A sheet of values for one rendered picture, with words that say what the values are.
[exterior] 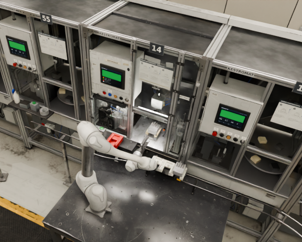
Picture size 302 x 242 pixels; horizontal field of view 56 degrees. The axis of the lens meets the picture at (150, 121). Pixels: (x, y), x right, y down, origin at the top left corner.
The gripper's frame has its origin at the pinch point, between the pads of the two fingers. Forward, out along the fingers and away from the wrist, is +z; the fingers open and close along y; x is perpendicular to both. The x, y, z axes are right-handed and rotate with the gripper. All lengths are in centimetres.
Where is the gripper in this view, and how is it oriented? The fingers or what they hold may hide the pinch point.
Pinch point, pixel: (146, 140)
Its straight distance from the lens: 287.2
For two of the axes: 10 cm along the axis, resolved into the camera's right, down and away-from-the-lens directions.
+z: 3.9, -5.8, 7.2
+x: -9.2, -3.1, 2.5
